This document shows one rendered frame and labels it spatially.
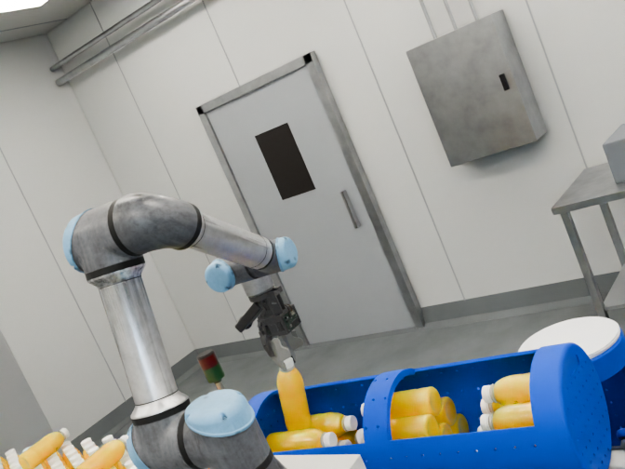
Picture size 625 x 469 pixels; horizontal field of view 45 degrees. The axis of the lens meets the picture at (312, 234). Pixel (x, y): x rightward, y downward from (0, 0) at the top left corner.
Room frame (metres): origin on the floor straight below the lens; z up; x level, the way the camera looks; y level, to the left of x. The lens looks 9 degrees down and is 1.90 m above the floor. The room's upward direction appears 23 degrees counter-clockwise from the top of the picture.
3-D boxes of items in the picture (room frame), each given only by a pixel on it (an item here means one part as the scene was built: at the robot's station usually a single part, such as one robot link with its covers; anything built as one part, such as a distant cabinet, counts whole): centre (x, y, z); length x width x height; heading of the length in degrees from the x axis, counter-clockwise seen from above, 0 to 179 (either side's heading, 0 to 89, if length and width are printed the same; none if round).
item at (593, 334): (1.93, -0.52, 1.03); 0.28 x 0.28 x 0.01
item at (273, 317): (1.85, 0.17, 1.45); 0.09 x 0.08 x 0.12; 55
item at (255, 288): (1.86, 0.17, 1.53); 0.08 x 0.08 x 0.05
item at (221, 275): (1.76, 0.21, 1.61); 0.11 x 0.11 x 0.08; 63
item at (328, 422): (1.91, 0.18, 1.10); 0.19 x 0.07 x 0.07; 55
